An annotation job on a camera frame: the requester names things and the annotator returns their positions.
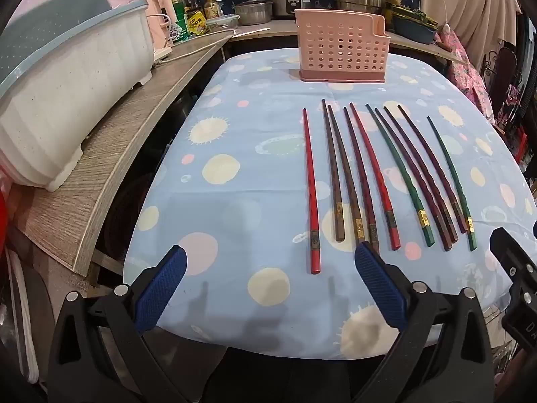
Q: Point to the kitchen knife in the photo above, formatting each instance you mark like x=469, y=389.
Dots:
x=251, y=30

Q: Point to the yellow oil bottle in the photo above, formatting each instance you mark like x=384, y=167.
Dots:
x=212, y=6

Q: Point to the beige curtain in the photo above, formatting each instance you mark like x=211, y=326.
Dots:
x=470, y=8

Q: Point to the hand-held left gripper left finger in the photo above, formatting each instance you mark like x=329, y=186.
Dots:
x=161, y=285

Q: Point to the blue dotted tablecloth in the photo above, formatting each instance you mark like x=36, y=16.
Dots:
x=235, y=201

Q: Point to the pink electric kettle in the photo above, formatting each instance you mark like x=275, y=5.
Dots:
x=159, y=21

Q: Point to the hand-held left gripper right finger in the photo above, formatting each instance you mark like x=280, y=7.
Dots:
x=379, y=285

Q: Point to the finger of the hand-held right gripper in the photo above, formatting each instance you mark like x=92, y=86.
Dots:
x=514, y=256

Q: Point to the green chopstick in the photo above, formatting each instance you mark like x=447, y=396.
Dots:
x=470, y=223
x=423, y=217

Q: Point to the small steel pot glass lid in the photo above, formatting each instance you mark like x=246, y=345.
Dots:
x=253, y=11

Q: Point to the clear glass food container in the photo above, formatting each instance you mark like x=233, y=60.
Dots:
x=222, y=23

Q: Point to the black metal chair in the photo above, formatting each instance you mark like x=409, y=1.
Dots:
x=505, y=67

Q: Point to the white dish box blue lid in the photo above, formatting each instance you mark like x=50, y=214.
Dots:
x=63, y=100

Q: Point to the pink pineapple print cloth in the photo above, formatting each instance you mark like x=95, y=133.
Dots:
x=465, y=71

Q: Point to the pink perforated utensil holder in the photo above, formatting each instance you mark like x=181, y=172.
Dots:
x=340, y=46

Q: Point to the blue plastic basin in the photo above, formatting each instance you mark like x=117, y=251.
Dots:
x=413, y=31

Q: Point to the yellow snack packet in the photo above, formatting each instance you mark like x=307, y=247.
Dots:
x=197, y=23

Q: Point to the yellow-green colander with greens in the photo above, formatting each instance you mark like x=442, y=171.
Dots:
x=409, y=14

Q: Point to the dark sauce bottle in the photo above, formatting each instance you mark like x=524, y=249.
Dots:
x=193, y=2

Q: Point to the brown chopstick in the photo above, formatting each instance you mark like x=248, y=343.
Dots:
x=358, y=223
x=372, y=230
x=331, y=168

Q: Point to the wood-grain side counter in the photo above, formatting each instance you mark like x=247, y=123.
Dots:
x=126, y=134

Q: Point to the red chopstick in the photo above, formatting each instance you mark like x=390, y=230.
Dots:
x=389, y=218
x=310, y=193

